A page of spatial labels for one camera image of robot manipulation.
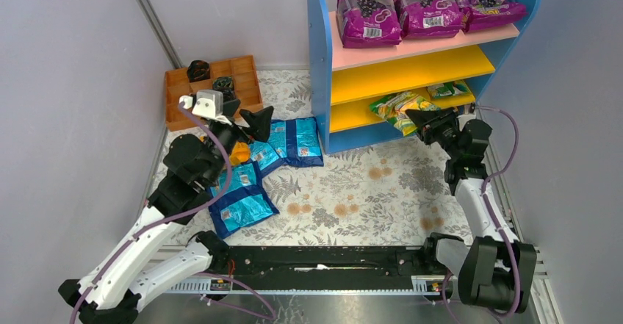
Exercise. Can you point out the large blue candy bag front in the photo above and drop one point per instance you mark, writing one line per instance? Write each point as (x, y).
(245, 203)

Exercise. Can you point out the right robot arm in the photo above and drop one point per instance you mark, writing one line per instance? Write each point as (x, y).
(496, 271)

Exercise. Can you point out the wooden compartment tray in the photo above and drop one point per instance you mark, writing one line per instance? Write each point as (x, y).
(245, 81)

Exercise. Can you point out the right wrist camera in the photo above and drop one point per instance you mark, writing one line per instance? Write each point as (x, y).
(464, 118)

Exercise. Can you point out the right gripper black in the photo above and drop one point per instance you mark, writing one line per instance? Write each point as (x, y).
(435, 128)

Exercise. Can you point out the yellow green Fox's candy bag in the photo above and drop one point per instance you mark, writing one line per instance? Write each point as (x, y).
(392, 109)

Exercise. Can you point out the blue candy bag right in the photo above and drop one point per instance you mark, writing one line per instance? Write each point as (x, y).
(297, 142)

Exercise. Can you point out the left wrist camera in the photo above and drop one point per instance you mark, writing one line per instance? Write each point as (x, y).
(207, 104)

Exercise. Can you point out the black tape roll back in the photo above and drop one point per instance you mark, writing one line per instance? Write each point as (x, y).
(198, 70)

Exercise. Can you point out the black tape roll middle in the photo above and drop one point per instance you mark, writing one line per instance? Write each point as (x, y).
(223, 83)

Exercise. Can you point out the left purple candy bag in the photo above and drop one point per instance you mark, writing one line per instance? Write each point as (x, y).
(368, 23)

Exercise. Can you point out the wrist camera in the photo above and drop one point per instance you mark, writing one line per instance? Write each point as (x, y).
(464, 118)
(207, 104)

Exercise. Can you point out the blue candy bag middle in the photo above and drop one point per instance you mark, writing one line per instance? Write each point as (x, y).
(266, 157)

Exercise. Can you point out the middle purple candy bag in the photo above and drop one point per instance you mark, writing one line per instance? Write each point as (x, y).
(420, 19)

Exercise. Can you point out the right purple candy bag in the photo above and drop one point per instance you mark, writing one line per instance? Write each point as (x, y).
(486, 14)

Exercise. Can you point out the orange mango candy bag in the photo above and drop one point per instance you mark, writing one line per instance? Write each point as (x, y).
(238, 152)

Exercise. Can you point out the black tape roll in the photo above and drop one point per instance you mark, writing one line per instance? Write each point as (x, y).
(223, 83)
(198, 70)

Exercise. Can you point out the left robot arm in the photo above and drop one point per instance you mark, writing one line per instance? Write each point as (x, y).
(199, 172)

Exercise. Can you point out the purple candy bag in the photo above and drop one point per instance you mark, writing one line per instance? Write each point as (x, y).
(420, 19)
(368, 23)
(486, 14)

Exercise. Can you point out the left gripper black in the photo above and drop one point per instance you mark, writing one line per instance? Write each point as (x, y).
(241, 127)

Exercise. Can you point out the blue shelf unit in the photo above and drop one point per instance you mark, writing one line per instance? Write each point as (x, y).
(344, 82)

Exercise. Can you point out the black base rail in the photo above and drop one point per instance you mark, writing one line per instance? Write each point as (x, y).
(332, 268)

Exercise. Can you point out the floral table mat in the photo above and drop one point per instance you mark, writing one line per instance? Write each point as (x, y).
(390, 193)

